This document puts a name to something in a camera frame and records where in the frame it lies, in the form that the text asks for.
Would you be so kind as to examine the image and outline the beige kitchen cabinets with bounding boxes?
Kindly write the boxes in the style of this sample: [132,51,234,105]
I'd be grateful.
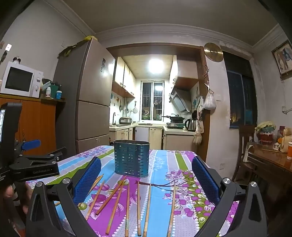
[109,124,198,151]
[111,57,137,98]

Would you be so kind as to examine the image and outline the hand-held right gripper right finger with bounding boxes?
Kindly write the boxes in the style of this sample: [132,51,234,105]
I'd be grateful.
[191,156,267,237]

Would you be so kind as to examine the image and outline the steel electric kettle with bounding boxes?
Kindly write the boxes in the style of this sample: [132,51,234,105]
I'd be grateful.
[184,118,197,132]

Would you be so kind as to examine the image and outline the glossy wooden side table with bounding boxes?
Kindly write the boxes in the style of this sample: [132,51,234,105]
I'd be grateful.
[247,141,292,205]

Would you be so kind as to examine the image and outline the yellow green cloth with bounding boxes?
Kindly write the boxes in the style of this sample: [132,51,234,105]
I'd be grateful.
[58,35,98,58]

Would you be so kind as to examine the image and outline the beige lower kitchen cabinets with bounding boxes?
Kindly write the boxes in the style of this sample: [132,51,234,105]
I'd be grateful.
[109,124,198,151]

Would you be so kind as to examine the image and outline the hanging keys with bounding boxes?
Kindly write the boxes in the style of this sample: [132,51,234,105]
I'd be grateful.
[0,41,7,64]

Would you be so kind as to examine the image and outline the green gas stove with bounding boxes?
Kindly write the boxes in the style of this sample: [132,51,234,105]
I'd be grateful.
[166,122,186,129]

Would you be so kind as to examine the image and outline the square ceiling light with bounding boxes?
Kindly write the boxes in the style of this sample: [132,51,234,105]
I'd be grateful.
[148,58,165,74]

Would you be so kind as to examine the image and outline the white hanging plastic bag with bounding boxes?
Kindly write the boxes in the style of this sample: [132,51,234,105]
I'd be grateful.
[203,84,217,110]

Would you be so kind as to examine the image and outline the beige cabinet above range hood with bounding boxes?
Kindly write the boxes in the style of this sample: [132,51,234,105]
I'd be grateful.
[170,59,199,92]

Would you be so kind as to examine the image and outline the bronze refrigerator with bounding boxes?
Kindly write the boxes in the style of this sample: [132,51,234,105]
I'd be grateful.
[53,38,116,155]

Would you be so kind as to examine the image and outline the wooden chair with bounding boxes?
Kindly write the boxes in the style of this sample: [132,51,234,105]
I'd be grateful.
[231,124,258,181]

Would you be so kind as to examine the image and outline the white microwave oven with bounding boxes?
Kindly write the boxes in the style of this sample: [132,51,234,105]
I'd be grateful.
[0,61,44,98]

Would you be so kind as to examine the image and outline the dark window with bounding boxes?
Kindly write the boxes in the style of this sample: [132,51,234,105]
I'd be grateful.
[222,50,259,130]

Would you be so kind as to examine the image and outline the floral striped tablecloth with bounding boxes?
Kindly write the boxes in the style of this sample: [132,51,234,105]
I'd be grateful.
[25,145,240,237]

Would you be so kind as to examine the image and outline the framed wall picture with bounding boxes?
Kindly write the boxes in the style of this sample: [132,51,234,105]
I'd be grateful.
[271,40,292,80]

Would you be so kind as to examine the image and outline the orange wooden cabinet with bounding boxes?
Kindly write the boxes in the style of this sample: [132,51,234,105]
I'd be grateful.
[0,93,66,158]

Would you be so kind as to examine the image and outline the kitchen window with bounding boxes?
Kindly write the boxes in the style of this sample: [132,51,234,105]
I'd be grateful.
[140,79,165,121]

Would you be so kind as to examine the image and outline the round gold wall plate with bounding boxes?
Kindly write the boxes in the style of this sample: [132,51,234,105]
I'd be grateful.
[203,42,224,62]

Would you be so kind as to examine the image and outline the hanging cloth bags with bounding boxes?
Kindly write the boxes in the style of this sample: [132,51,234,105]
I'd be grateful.
[192,96,205,145]

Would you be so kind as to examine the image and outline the black wok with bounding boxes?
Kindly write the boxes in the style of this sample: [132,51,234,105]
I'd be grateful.
[162,114,186,122]

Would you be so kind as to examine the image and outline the beige upper kitchen cabinets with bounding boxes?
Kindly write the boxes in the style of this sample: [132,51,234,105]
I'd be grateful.
[111,57,137,98]

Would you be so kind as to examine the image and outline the blue perforated metal utensil holder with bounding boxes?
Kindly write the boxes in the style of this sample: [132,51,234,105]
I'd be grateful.
[113,140,150,178]

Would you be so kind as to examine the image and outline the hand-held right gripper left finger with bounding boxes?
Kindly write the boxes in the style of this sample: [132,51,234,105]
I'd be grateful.
[25,156,102,237]

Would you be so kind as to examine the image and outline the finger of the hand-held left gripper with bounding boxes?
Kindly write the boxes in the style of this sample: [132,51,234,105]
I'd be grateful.
[14,139,41,158]
[9,147,68,181]

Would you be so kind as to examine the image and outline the red flower pot with plant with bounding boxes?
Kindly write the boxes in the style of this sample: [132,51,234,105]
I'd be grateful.
[255,121,276,144]

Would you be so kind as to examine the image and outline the person's left hand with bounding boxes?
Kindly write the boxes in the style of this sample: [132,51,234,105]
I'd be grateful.
[0,182,33,215]

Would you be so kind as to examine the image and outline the steel range hood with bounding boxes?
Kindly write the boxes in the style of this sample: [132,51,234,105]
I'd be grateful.
[169,88,192,114]

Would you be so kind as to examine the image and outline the group of wooden chopsticks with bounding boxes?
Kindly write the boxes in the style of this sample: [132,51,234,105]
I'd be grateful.
[78,174,177,237]

